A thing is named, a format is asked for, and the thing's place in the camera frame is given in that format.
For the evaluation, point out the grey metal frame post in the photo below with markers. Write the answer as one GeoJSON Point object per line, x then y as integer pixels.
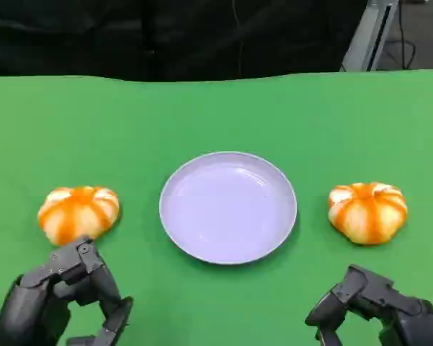
{"type": "Point", "coordinates": [369, 36]}

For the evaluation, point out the black backdrop curtain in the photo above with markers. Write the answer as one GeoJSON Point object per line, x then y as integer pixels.
{"type": "Point", "coordinates": [93, 36]}

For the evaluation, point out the orange and white toy bread roll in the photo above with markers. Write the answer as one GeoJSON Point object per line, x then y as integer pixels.
{"type": "Point", "coordinates": [369, 216]}
{"type": "Point", "coordinates": [77, 214]}

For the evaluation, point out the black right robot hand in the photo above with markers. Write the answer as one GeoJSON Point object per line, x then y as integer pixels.
{"type": "Point", "coordinates": [389, 306]}

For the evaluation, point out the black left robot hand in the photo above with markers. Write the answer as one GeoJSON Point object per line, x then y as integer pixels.
{"type": "Point", "coordinates": [39, 299]}

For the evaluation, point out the lilac plate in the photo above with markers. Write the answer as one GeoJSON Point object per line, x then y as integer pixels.
{"type": "Point", "coordinates": [228, 212]}

